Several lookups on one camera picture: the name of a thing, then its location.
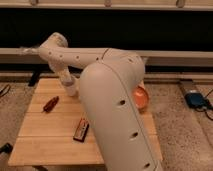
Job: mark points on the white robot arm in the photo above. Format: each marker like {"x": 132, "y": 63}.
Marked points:
{"x": 109, "y": 77}

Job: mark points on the wooden table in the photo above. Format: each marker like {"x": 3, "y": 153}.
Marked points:
{"x": 47, "y": 138}

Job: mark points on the dark red screwdriver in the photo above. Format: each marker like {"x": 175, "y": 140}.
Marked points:
{"x": 48, "y": 107}

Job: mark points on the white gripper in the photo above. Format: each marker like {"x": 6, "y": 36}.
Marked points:
{"x": 70, "y": 85}

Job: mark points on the orange ceramic bowl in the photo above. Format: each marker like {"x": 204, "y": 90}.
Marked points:
{"x": 141, "y": 98}

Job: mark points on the red chocolate bar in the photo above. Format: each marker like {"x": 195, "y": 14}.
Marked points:
{"x": 81, "y": 130}

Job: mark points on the black object on floor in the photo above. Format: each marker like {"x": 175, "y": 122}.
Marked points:
{"x": 6, "y": 148}

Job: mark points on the blue device on floor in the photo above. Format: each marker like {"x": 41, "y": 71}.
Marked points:
{"x": 195, "y": 100}

